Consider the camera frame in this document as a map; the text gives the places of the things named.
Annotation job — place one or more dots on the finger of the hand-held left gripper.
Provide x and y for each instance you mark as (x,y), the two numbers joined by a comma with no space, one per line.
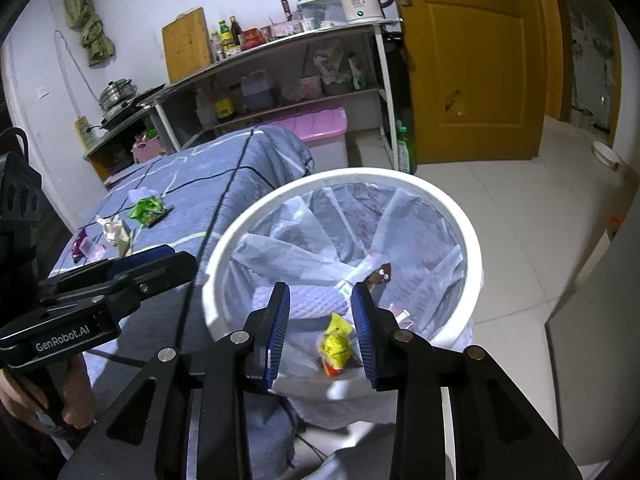
(140,260)
(165,272)

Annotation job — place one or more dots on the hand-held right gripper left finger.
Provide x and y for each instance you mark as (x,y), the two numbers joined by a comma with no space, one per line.
(280,335)

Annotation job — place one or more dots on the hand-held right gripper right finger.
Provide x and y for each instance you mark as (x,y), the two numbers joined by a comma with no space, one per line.
(365,335)

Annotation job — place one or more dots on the yellow snack wrapper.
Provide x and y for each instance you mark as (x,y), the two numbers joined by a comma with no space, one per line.
(336,345)

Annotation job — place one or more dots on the purple milk carton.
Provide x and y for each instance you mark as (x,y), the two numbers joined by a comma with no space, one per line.
(400,315)

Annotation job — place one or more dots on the beige wrapper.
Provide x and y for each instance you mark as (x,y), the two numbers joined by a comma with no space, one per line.
(112,230)

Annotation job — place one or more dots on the green snack packet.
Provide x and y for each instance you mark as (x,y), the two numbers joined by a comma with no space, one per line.
(147,210)

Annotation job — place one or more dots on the purple snack packet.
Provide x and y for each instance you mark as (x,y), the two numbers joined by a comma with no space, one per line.
(80,242)

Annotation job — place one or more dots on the clear bin liner bag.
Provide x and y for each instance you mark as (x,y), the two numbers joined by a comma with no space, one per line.
(400,230)

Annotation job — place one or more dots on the white trash bin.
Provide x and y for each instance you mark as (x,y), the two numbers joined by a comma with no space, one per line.
(350,174)

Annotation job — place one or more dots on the person's left hand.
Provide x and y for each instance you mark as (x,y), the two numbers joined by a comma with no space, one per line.
(80,390)

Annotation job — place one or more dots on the pink plastic basket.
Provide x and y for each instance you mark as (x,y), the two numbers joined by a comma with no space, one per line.
(147,150)

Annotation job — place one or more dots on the small wooden shelf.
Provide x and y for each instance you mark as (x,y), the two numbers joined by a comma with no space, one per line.
(97,155)

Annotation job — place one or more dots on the yellow power strip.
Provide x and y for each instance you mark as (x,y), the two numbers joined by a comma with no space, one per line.
(85,132)

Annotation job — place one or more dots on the black induction cooker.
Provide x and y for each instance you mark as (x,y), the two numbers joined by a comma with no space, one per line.
(132,105)

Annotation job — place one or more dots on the translucent white bottle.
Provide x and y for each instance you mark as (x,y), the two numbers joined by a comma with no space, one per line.
(205,110)

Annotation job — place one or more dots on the steel pot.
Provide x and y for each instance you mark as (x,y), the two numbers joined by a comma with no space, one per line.
(117,94)

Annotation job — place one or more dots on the yellow-label oil bottle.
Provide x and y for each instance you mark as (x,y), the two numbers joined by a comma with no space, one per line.
(225,107)

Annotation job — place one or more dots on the green plastic bottle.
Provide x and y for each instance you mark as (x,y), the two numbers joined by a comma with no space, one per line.
(406,152)

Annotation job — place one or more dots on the dark purple jug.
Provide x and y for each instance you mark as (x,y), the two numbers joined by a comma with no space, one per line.
(257,92)

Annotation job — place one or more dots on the pink lidded storage box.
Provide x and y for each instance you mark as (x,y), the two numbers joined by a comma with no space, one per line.
(320,127)

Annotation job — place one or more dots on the wooden cutting board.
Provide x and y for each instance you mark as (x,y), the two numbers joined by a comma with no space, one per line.
(187,45)

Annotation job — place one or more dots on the clear seasoning bottle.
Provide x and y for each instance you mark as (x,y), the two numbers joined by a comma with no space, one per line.
(216,47)

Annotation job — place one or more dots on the pink plastic container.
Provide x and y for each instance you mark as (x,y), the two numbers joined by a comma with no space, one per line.
(302,90)

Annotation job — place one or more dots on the grey cabinet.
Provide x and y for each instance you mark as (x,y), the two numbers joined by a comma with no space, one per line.
(600,350)

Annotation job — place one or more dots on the green yellow-label bottle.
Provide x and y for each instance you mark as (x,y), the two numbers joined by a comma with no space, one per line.
(226,37)

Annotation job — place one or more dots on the dark sauce bottle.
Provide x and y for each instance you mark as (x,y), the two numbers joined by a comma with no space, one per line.
(236,32)

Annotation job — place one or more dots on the large red sauce jar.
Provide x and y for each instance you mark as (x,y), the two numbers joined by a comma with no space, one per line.
(252,39)

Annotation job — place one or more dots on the green hanging cloth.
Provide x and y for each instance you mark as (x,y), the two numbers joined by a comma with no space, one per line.
(87,15)

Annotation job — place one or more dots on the crumpled plastic bags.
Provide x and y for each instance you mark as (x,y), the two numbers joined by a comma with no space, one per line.
(340,72)

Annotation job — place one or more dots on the white metal shelf unit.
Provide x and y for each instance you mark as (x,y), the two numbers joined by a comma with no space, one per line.
(300,35)

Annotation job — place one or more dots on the pink knife holder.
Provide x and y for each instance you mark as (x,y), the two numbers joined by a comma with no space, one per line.
(286,27)

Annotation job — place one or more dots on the small white cup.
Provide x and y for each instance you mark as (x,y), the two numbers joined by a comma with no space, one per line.
(308,24)

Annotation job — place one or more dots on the yellow wooden door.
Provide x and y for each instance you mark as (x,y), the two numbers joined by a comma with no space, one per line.
(475,60)

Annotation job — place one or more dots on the white floor bowl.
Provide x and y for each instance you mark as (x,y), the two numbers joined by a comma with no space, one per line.
(606,155)

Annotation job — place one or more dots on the clear plastic storage box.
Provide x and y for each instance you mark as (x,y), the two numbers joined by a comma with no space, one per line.
(320,7)

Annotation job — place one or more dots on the white wall switch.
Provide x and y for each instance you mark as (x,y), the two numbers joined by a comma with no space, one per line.
(43,93)

